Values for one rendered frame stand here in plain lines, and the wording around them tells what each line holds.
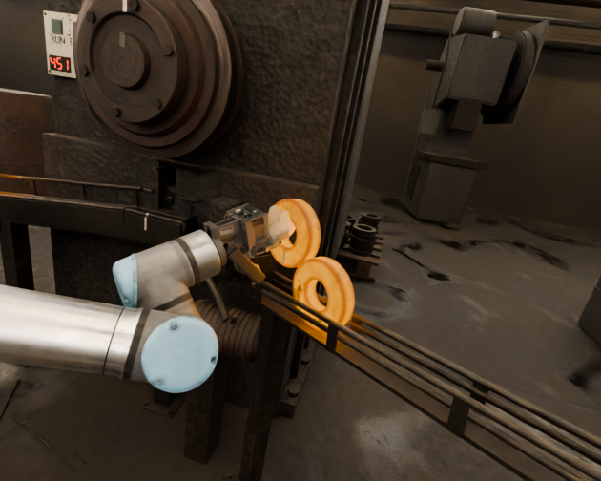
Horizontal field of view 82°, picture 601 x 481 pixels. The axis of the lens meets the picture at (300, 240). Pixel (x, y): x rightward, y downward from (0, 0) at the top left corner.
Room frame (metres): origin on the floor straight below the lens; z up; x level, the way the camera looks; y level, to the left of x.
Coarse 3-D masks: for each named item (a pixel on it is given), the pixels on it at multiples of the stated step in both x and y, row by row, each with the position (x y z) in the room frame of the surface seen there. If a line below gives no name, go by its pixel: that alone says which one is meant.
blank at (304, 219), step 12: (276, 204) 0.77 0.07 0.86; (288, 204) 0.74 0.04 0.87; (300, 204) 0.72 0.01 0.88; (300, 216) 0.71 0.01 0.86; (312, 216) 0.71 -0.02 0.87; (300, 228) 0.70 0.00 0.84; (312, 228) 0.69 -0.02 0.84; (288, 240) 0.76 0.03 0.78; (300, 240) 0.70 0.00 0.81; (312, 240) 0.68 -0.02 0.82; (276, 252) 0.75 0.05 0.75; (288, 252) 0.72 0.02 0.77; (300, 252) 0.69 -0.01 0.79; (312, 252) 0.69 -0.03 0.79; (288, 264) 0.71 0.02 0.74
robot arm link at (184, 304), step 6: (186, 294) 0.51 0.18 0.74; (174, 300) 0.49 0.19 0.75; (180, 300) 0.50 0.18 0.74; (186, 300) 0.51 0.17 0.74; (192, 300) 0.52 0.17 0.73; (162, 306) 0.48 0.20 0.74; (168, 306) 0.48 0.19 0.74; (174, 306) 0.48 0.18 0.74; (180, 306) 0.49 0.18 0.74; (186, 306) 0.50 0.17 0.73; (192, 306) 0.51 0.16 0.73; (168, 312) 0.47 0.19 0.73; (174, 312) 0.48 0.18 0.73; (180, 312) 0.48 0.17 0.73; (186, 312) 0.49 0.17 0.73; (192, 312) 0.50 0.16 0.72; (198, 312) 0.52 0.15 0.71; (198, 318) 0.47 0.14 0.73
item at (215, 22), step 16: (192, 0) 0.96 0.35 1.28; (208, 0) 0.95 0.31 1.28; (80, 16) 1.02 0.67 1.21; (208, 16) 0.95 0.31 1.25; (224, 32) 0.94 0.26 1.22; (224, 48) 0.94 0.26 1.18; (224, 64) 0.94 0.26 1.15; (80, 80) 1.02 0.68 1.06; (224, 80) 0.94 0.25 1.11; (224, 96) 0.94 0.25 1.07; (96, 112) 1.01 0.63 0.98; (224, 112) 0.95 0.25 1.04; (208, 128) 0.95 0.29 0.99; (128, 144) 1.00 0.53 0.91; (176, 144) 0.97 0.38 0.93; (192, 144) 0.96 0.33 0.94
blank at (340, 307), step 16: (304, 272) 0.67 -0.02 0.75; (320, 272) 0.64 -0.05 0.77; (336, 272) 0.62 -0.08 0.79; (304, 288) 0.66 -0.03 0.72; (336, 288) 0.60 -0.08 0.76; (352, 288) 0.61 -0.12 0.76; (320, 304) 0.66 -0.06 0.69; (336, 304) 0.60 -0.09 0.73; (352, 304) 0.60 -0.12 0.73; (304, 320) 0.65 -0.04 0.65; (320, 320) 0.62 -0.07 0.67; (336, 320) 0.59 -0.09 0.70
